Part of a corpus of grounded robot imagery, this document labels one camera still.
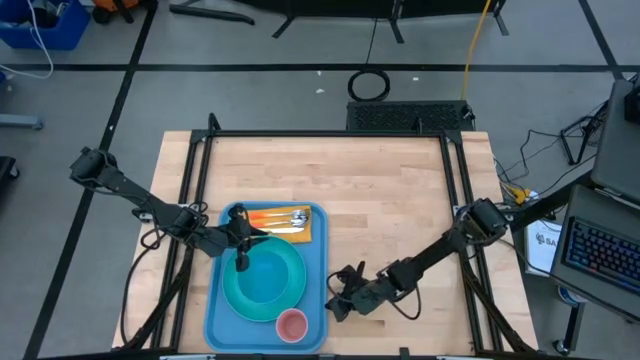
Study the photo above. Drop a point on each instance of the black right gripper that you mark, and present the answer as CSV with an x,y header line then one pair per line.
x,y
372,295

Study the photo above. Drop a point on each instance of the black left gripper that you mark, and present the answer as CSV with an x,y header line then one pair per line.
x,y
225,240

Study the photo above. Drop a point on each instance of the yellow cloth napkin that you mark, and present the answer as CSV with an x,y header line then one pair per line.
x,y
295,238

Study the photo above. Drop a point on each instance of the blue bowl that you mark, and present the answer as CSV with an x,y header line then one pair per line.
x,y
262,280

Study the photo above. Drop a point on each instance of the blue plastic tray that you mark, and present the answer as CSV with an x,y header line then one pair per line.
x,y
317,270

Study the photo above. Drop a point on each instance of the teal plate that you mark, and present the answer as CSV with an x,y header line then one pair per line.
x,y
295,290

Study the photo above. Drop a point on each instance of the pink ribbed cup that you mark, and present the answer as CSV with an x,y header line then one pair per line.
x,y
292,326

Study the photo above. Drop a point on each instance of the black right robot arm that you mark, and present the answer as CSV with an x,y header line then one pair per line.
x,y
435,255

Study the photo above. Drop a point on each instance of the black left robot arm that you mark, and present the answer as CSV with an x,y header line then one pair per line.
x,y
125,187

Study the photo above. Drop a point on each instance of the black perforated box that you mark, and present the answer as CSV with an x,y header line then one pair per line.
x,y
410,116

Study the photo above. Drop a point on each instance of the white printed paper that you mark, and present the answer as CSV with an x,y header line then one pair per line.
x,y
542,250

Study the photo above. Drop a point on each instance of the blue round disc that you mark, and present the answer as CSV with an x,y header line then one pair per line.
x,y
570,295

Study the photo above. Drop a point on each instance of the wheeled stand base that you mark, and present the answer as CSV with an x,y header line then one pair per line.
x,y
570,325

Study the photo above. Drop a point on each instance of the black room divider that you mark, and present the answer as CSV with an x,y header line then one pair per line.
x,y
350,6

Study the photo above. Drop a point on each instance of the black chair base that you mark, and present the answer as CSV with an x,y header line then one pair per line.
x,y
7,170

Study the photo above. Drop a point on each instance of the grey floor bar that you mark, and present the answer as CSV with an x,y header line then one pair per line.
x,y
20,121

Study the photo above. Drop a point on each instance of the laptop with lit keyboard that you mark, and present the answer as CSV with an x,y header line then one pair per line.
x,y
600,250

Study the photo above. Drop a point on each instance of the orange and black bag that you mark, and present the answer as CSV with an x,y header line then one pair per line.
x,y
117,5

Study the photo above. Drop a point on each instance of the blue storage bin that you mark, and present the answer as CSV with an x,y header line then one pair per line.
x,y
45,30

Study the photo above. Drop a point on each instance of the grey monitor panel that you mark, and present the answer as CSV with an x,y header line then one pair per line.
x,y
617,150

